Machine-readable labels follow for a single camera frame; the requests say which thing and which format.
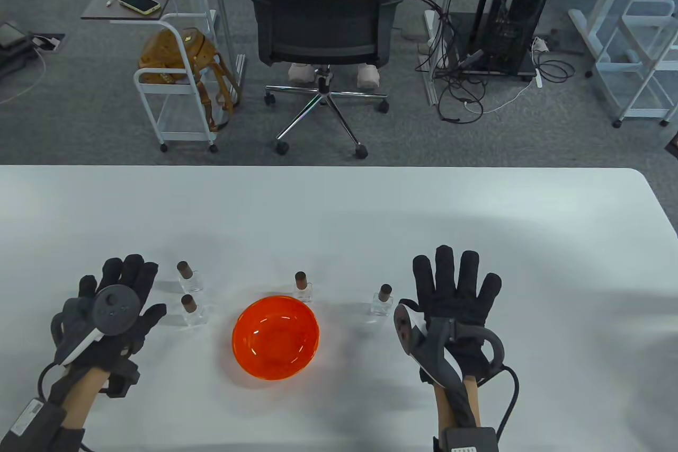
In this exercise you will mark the black computer stand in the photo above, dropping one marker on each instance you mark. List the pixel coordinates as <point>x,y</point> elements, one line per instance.
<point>461,33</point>

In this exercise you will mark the black wrist sensor box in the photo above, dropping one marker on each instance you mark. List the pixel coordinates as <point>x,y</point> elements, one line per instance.
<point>26,417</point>
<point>469,439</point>

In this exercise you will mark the white metal rack cart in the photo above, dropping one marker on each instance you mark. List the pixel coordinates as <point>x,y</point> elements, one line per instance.
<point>643,114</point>

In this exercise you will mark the person's right hand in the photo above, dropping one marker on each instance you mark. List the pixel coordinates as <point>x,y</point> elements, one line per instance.
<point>450,293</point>

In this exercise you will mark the person's left hand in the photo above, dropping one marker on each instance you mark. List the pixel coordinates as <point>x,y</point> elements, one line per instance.
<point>132,282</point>

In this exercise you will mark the black device on floor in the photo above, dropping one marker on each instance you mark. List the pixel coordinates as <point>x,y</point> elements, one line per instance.
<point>10,36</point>

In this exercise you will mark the brown leather backpack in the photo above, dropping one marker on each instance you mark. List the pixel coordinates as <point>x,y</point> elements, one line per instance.
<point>169,49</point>

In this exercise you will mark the orange glossy bowl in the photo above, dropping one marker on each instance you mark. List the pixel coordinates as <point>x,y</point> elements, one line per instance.
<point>275,338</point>

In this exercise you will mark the person's left forearm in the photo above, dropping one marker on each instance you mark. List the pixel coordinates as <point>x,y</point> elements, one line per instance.
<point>85,393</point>

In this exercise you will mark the black computer tower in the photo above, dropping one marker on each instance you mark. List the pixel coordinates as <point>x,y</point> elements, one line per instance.
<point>522,7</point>

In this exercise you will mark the smartphone in yellow case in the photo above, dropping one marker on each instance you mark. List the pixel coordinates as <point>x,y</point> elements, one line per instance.
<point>139,1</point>

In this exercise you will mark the person's right forearm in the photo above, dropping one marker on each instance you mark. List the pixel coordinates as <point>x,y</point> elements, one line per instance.
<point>443,407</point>

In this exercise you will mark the black mesh office chair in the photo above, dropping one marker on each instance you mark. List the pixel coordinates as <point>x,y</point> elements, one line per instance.
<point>318,23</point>

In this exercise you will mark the white wheeled side table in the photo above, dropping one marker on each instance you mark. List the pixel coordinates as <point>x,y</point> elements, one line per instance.
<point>100,2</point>

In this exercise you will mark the dark grey tracking controller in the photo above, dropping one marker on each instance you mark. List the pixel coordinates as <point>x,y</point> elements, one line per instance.
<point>116,309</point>
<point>403,327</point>

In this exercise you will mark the white power strip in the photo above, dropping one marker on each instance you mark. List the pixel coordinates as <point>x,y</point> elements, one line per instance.
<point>538,44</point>

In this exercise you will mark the clear glass perfume bottle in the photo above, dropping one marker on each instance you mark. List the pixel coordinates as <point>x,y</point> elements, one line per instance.
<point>189,303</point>
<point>301,280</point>
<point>385,291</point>
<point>185,268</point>

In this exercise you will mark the floor socket box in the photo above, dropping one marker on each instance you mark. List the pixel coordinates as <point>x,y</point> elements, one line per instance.
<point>47,43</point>

